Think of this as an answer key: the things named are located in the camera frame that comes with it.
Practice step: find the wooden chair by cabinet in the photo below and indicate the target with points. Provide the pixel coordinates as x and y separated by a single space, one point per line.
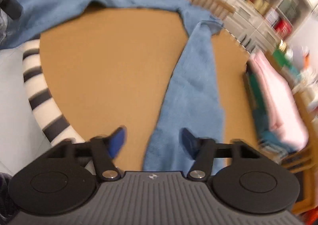
219 8

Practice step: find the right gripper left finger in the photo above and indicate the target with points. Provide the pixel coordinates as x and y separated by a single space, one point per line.
101 150

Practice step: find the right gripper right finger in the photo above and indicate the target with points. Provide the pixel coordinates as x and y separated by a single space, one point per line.
205 150

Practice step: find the light blue denim jeans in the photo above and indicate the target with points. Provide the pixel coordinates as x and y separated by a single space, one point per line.
192 98

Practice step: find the folded pink garment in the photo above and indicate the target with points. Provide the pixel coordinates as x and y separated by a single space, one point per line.
283 123

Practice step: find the folded teal garment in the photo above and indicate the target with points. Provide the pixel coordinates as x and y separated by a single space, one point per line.
261 120

